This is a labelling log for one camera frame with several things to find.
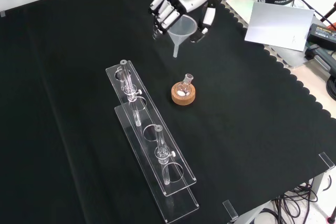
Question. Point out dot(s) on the clear plastic funnel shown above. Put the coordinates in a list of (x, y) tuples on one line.
[(183, 28)]

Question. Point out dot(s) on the clear acrylic funnel stand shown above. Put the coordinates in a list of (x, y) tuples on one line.
[(157, 134)]

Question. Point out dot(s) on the round-bottom glass flask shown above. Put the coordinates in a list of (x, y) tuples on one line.
[(187, 79)]

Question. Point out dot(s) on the pale board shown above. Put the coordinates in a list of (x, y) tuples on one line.
[(278, 26)]

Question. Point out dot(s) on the black power adapter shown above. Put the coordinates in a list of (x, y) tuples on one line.
[(321, 33)]

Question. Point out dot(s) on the black tripod leg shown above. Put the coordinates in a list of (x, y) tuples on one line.
[(328, 14)]

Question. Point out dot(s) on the black bench cloth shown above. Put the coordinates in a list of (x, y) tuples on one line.
[(78, 103)]

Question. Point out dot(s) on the clear acrylic cloth clamp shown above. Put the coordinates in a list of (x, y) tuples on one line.
[(326, 160), (230, 209)]

